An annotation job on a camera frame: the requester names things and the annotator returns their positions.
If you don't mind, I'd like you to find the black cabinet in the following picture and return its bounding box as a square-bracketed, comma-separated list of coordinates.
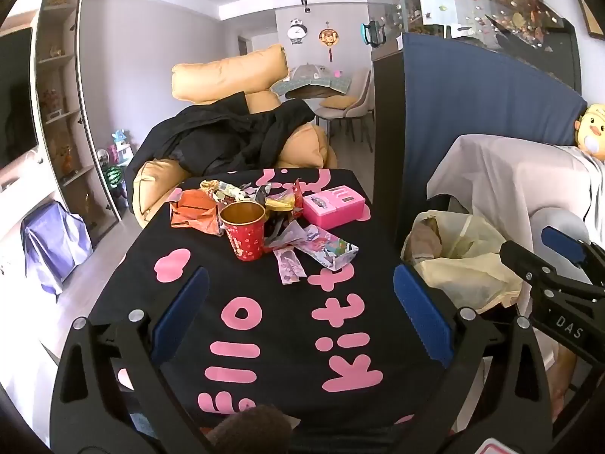
[371, 50, 408, 247]

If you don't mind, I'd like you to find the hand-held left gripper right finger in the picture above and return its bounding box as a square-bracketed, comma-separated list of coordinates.
[394, 264, 554, 454]

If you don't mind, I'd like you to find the yellow seat cushion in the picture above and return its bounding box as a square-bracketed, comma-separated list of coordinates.
[320, 95, 358, 110]

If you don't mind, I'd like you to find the mesh food cover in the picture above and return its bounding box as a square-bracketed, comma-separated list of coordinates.
[286, 62, 353, 87]

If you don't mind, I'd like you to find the purple dust cover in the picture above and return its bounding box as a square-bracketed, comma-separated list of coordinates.
[21, 200, 94, 295]

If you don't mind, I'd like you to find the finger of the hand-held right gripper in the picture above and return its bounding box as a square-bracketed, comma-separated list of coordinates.
[540, 226, 605, 285]
[500, 240, 569, 290]

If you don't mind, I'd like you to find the white cloth cover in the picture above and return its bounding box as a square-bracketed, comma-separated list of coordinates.
[427, 135, 605, 268]

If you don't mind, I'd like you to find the framed wall picture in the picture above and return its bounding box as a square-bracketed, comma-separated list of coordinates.
[573, 0, 605, 42]

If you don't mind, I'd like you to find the dining table with patterned cloth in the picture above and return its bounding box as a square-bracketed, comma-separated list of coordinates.
[271, 78, 353, 105]

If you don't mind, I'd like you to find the yellow duck plush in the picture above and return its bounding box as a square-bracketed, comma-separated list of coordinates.
[574, 103, 605, 160]

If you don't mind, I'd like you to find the display shelf cabinet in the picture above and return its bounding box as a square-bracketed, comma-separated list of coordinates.
[31, 0, 124, 247]

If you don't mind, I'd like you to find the person's left forearm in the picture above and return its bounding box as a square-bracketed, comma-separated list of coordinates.
[207, 404, 295, 442]

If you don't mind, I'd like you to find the cream plastic bin bag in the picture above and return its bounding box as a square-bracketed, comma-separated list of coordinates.
[401, 210, 523, 314]

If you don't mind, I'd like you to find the blue cloth partition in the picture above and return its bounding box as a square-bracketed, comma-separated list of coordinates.
[402, 33, 588, 249]

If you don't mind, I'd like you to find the cartoon printed wrapper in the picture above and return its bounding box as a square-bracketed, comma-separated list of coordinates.
[293, 226, 359, 273]

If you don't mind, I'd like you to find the teal aquarium device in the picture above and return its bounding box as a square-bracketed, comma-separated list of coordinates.
[361, 20, 386, 49]

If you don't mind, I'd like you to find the red hanging wall ornament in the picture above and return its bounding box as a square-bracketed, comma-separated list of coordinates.
[318, 21, 342, 63]

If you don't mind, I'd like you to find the black cloth with pink print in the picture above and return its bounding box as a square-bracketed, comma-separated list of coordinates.
[87, 168, 473, 440]

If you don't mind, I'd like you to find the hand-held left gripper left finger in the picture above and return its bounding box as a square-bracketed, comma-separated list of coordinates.
[50, 266, 211, 454]

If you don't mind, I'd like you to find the beige dining chair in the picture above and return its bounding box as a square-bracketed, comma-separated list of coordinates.
[314, 68, 374, 146]

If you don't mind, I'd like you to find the red paper cup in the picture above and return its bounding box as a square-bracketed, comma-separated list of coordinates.
[219, 201, 268, 262]

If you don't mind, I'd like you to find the green watermelon ball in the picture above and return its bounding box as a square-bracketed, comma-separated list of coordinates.
[101, 165, 125, 196]

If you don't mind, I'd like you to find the glass fish tank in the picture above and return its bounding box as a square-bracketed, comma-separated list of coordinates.
[366, 0, 583, 92]

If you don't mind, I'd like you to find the orange wrapper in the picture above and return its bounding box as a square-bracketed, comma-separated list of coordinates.
[169, 188, 223, 236]

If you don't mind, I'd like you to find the panda wall clock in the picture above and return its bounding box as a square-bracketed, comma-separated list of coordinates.
[287, 18, 311, 46]

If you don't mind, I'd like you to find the black jacket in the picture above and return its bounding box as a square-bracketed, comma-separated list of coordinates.
[135, 92, 316, 181]

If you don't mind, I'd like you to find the pastel toy tower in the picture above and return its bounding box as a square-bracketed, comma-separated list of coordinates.
[110, 129, 136, 167]

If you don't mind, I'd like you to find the pink toy box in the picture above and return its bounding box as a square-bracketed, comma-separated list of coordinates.
[301, 188, 366, 230]

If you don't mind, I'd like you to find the black television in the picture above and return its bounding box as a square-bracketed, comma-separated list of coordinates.
[0, 26, 39, 172]

